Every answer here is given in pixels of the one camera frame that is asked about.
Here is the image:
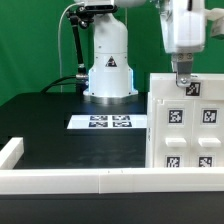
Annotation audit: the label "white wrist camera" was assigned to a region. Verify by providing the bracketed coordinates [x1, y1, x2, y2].
[205, 8, 224, 40]

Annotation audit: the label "flat white tagged base plate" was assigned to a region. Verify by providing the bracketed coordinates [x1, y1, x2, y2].
[67, 114, 147, 130]

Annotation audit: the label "white hanging cable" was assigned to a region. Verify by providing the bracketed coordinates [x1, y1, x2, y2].
[57, 2, 86, 94]

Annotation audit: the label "black floor cables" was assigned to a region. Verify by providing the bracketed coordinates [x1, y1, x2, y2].
[40, 75, 89, 94]

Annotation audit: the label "white U-shaped fence frame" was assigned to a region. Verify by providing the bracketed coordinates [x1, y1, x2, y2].
[0, 137, 224, 195]

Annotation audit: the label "white cabinet body box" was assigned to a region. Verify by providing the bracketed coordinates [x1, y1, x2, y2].
[145, 98, 224, 168]

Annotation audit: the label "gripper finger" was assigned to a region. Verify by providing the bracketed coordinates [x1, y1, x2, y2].
[171, 53, 193, 88]

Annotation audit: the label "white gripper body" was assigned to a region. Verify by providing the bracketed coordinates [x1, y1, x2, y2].
[160, 0, 206, 54]

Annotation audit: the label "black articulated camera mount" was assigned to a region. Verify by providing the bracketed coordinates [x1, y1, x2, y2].
[66, 3, 118, 80]

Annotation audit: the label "small white cabinet top block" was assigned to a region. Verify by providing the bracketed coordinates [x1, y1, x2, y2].
[150, 73, 224, 100]

